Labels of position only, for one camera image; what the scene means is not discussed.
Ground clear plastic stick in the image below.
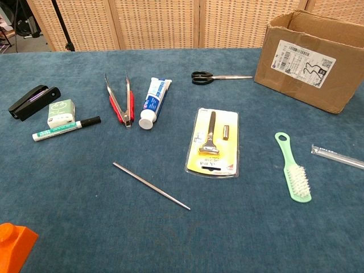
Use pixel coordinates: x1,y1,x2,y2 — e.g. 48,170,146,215
311,144,364,170

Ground brown cardboard box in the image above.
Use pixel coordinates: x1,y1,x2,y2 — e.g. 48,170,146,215
254,9,364,114

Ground razor in yellow blister pack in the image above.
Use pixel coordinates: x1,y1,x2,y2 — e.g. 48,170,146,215
185,107,239,179

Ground white blue toothpaste tube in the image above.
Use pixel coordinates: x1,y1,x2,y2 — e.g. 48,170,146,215
138,77,173,130

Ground thin metal rod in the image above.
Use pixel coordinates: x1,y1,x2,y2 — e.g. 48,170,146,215
113,162,191,211

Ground red steel kitchen tongs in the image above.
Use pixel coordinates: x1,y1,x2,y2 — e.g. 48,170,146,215
104,72,135,129

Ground blue table cloth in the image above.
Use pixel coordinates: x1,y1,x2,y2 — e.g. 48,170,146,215
0,47,364,273

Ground woven folding screen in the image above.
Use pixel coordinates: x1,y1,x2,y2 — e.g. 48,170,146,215
26,0,364,52

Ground mint green brush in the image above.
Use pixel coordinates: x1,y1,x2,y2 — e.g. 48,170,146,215
274,131,312,204

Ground pale green tissue pack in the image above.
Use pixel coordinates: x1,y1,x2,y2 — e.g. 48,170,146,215
47,98,77,129

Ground green white marker pen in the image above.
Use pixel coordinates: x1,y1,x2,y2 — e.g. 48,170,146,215
32,115,102,142

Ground black stapler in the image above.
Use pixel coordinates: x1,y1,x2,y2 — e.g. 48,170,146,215
7,84,61,122

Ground black tripod stand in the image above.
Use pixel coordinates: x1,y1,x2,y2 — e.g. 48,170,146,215
51,0,76,52

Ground orange plastic block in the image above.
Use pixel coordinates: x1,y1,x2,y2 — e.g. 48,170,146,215
0,222,39,273

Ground black handled scissors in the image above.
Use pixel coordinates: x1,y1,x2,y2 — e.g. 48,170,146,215
191,71,253,85

